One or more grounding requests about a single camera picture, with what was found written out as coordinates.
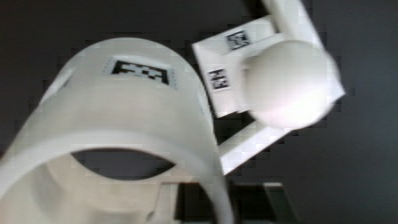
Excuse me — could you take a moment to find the white lamp shade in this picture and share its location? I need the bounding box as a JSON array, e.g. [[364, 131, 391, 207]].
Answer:
[[0, 38, 235, 224]]

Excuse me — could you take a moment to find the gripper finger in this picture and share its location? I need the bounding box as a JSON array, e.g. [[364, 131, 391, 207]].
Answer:
[[263, 182, 300, 224]]

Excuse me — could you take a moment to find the white lamp bulb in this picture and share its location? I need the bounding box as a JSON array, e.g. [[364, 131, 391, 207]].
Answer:
[[244, 41, 339, 129]]

